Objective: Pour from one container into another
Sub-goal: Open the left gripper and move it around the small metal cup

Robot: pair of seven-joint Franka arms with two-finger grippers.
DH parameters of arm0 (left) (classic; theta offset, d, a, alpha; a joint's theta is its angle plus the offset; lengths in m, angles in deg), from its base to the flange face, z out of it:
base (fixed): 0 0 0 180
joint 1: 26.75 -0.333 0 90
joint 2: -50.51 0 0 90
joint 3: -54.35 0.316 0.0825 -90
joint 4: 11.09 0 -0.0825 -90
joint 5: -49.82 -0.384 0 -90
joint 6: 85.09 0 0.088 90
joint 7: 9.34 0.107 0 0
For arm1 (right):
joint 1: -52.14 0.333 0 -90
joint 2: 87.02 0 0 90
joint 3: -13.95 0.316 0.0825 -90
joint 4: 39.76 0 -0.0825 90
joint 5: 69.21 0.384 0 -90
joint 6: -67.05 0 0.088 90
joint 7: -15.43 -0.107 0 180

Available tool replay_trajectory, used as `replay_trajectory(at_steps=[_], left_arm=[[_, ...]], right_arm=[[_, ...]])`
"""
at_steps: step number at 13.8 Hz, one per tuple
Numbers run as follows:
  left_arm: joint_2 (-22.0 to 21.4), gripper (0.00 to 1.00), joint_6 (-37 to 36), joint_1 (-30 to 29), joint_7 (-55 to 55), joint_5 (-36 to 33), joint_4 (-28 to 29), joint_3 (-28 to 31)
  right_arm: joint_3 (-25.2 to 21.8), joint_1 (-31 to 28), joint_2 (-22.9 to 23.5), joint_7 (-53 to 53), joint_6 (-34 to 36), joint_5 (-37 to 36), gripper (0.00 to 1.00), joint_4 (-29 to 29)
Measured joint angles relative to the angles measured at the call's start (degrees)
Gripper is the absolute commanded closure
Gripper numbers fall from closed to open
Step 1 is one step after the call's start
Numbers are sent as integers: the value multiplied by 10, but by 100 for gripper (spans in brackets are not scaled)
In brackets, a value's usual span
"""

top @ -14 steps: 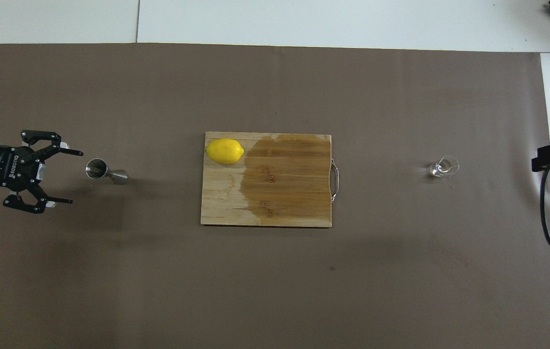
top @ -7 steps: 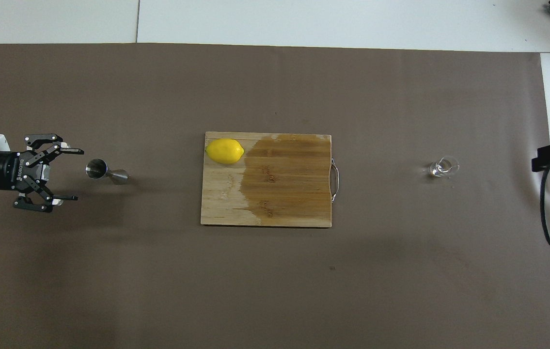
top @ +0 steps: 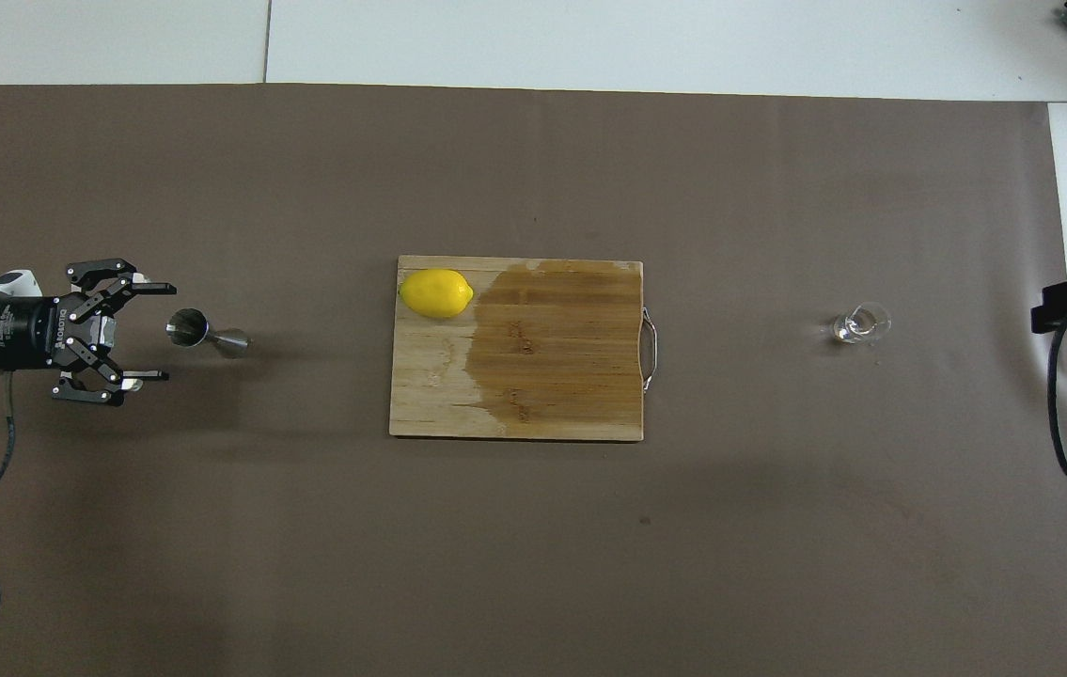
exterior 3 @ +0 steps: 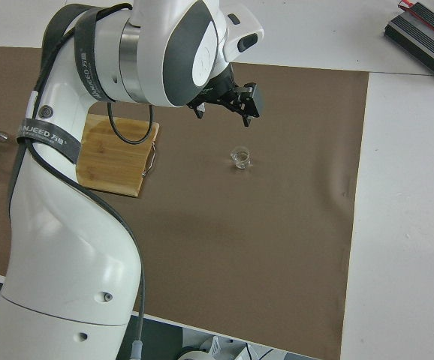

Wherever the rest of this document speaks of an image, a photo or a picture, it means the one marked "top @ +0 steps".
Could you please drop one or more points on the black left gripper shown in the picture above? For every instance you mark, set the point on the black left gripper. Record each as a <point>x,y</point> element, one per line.
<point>16,331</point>

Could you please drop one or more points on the steel double jigger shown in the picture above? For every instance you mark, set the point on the steel double jigger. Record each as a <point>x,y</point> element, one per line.
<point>187,328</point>

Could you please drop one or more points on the small clear glass cup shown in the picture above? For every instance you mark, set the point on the small clear glass cup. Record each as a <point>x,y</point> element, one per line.
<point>860,325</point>

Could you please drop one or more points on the yellow lemon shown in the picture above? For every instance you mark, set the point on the yellow lemon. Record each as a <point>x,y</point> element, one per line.
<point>436,293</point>

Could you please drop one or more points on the wooden cutting board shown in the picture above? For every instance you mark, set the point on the wooden cutting board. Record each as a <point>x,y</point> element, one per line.
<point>542,376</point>

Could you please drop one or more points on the brown table mat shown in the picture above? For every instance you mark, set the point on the brown table mat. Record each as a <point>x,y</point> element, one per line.
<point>533,564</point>

